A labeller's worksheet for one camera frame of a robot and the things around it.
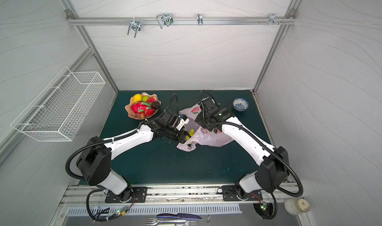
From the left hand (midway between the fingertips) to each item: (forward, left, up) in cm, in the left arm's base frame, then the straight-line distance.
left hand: (191, 137), depth 82 cm
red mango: (+20, +29, -4) cm, 35 cm away
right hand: (+8, -5, +8) cm, 13 cm away
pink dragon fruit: (+24, +37, -4) cm, 44 cm away
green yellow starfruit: (+1, 0, +3) cm, 3 cm away
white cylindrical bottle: (-30, -48, -4) cm, 57 cm away
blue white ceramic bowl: (+34, -36, -11) cm, 50 cm away
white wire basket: (+1, +62, +20) cm, 65 cm away
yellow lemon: (+31, +40, -3) cm, 51 cm away
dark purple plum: (+25, +26, -3) cm, 36 cm away
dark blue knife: (-35, +3, -11) cm, 37 cm away
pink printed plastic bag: (-2, -14, +3) cm, 15 cm away
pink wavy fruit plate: (+20, +42, -8) cm, 47 cm away
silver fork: (-37, +15, -10) cm, 41 cm away
